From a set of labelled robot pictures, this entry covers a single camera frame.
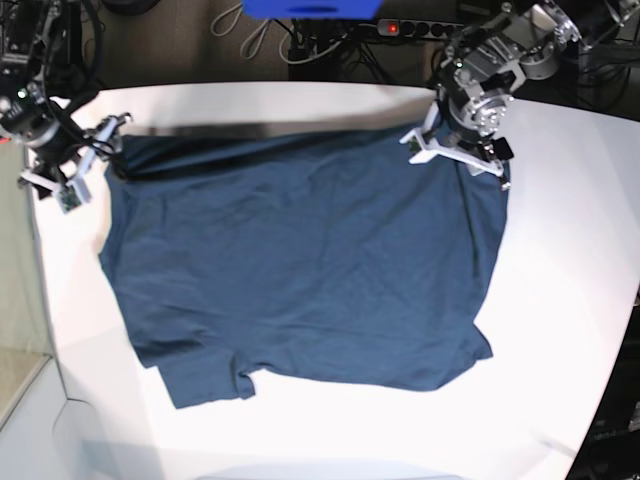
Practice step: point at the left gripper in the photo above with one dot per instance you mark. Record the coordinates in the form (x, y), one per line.
(483, 133)

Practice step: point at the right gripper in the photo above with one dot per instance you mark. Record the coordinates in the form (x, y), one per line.
(53, 150)

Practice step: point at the dark blue t-shirt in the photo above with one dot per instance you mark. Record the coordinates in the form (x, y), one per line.
(323, 256)

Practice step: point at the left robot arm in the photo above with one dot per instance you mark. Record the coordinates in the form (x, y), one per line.
(481, 67)

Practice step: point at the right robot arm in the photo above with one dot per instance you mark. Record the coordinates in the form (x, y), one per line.
(51, 52)

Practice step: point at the black power strip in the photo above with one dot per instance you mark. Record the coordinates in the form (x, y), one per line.
(417, 30)

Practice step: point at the blue plastic bin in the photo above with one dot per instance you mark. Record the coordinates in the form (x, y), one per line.
(311, 9)

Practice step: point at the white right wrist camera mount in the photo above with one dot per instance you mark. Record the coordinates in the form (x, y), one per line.
(76, 193)

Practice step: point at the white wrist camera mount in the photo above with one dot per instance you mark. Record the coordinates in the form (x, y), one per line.
(425, 146)
(76, 193)

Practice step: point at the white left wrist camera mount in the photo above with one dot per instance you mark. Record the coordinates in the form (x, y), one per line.
(425, 146)

